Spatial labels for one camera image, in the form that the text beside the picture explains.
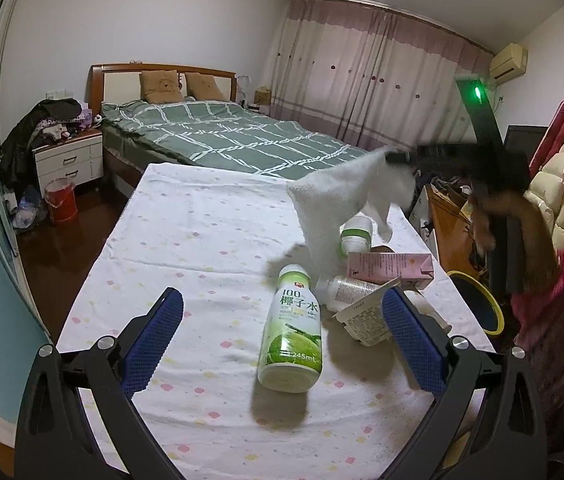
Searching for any beige air conditioner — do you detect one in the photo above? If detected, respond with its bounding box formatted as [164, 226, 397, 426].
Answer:
[489, 42, 530, 81]

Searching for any spotted white tablecloth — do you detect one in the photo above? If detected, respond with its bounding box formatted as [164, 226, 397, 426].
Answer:
[57, 162, 495, 480]

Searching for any large green label drink bottle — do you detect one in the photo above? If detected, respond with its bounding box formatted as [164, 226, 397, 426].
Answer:
[257, 264, 325, 393]

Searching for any white nightstand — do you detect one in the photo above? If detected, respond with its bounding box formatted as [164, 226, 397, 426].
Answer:
[32, 127, 105, 191]

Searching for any wooden desk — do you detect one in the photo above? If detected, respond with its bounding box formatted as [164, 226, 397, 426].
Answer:
[424, 185, 487, 271]

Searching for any pink drink carton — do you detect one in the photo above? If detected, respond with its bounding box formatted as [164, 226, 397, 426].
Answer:
[347, 252, 435, 291]

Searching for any red bucket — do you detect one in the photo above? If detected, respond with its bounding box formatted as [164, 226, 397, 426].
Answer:
[44, 177, 80, 224]

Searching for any black television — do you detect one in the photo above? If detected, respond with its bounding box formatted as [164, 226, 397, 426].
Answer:
[504, 125, 550, 163]

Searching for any white cabinet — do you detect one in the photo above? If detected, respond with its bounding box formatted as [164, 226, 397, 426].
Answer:
[408, 185, 435, 243]

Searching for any person's right hand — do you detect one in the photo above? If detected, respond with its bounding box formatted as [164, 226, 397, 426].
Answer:
[466, 194, 498, 256]

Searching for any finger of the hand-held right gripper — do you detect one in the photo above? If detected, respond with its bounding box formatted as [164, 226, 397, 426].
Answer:
[385, 147, 417, 166]

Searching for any brown bear pillow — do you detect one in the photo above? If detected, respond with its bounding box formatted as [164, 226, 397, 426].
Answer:
[141, 70, 183, 104]
[184, 72, 230, 101]

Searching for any white yogurt cup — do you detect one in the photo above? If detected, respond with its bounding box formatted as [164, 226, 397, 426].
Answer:
[332, 287, 395, 347]

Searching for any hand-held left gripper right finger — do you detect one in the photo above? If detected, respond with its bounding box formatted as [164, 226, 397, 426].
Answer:
[381, 287, 547, 480]

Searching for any yellow rimmed trash bin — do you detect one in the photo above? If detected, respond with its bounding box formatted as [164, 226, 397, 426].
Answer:
[446, 270, 505, 336]

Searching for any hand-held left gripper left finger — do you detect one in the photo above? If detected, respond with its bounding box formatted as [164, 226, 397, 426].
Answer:
[14, 287, 185, 480]

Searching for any small white plastic bottle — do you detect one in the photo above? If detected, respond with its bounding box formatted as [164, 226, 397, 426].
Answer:
[316, 275, 387, 313]

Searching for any person's right forearm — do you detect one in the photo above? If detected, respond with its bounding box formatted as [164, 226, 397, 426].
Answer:
[499, 192, 564, 396]

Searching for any pink striped curtain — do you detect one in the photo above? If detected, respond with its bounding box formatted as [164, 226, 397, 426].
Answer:
[259, 0, 495, 153]

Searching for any blue plastic bag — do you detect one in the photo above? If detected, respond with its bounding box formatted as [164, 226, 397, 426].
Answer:
[11, 187, 48, 231]

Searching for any pile of dark clothes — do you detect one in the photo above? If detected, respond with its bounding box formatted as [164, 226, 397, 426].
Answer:
[0, 99, 103, 181]

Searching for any white towel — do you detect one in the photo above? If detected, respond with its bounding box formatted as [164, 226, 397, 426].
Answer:
[286, 146, 415, 273]

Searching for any bed with green checked cover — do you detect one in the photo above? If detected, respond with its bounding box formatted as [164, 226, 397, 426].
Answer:
[89, 63, 383, 191]

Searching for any small green band white bottle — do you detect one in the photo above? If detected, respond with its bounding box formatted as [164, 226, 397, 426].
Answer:
[339, 215, 373, 256]

